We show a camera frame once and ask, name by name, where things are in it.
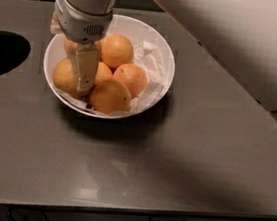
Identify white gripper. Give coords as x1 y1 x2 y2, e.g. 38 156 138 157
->
50 0 113 92

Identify large orange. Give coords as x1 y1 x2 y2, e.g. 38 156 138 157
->
52 57 89 99

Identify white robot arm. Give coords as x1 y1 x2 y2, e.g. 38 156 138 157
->
54 0 277 121

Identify white ceramic bowl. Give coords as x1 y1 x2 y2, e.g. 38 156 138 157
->
37 6 181 127

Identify orange top left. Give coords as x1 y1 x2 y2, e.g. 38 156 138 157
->
63 37 101 56

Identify small orange centre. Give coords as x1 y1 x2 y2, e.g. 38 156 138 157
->
95 62 113 84

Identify orange top centre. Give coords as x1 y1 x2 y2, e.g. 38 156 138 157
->
100 34 134 69

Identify orange front centre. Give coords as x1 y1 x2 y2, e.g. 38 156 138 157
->
88 79 131 115

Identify dark sink opening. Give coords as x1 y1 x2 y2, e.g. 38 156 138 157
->
0 31 31 75

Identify orange right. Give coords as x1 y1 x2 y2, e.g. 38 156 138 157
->
113 63 148 99

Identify white paper napkin liner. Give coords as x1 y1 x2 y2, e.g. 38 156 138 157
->
46 41 175 119

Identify left drawer handle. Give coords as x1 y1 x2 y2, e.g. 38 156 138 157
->
7 207 28 221

